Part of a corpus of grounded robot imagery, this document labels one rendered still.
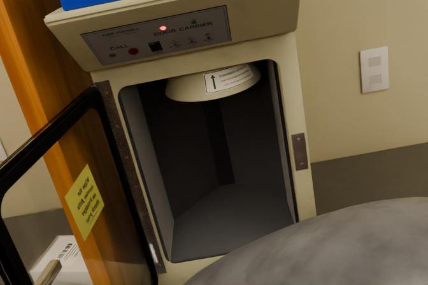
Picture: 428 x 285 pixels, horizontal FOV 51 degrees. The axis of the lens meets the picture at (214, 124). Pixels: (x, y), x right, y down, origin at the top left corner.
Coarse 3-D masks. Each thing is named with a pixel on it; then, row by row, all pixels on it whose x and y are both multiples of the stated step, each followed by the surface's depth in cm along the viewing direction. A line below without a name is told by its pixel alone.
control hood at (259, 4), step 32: (128, 0) 54; (160, 0) 54; (192, 0) 55; (224, 0) 56; (256, 0) 57; (288, 0) 58; (64, 32) 57; (256, 32) 64; (288, 32) 65; (96, 64) 65
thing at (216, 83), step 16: (240, 64) 75; (176, 80) 76; (192, 80) 74; (208, 80) 73; (224, 80) 73; (240, 80) 74; (256, 80) 76; (176, 96) 76; (192, 96) 74; (208, 96) 73; (224, 96) 73
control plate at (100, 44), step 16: (176, 16) 57; (192, 16) 58; (208, 16) 58; (224, 16) 59; (96, 32) 58; (112, 32) 58; (128, 32) 59; (144, 32) 59; (160, 32) 60; (176, 32) 60; (192, 32) 61; (208, 32) 62; (224, 32) 62; (96, 48) 61; (112, 48) 62; (128, 48) 62; (144, 48) 63; (176, 48) 64
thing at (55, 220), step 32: (96, 128) 66; (64, 160) 57; (96, 160) 65; (32, 192) 50; (64, 192) 56; (96, 192) 64; (32, 224) 50; (64, 224) 56; (96, 224) 63; (128, 224) 74; (32, 256) 49; (64, 256) 55; (96, 256) 62; (128, 256) 72
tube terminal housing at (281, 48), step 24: (216, 48) 68; (240, 48) 68; (264, 48) 68; (288, 48) 69; (96, 72) 69; (120, 72) 69; (144, 72) 70; (168, 72) 70; (192, 72) 70; (288, 72) 70; (288, 96) 72; (288, 120) 73; (288, 144) 78; (144, 192) 78; (312, 192) 79; (312, 216) 81; (168, 264) 85; (192, 264) 85
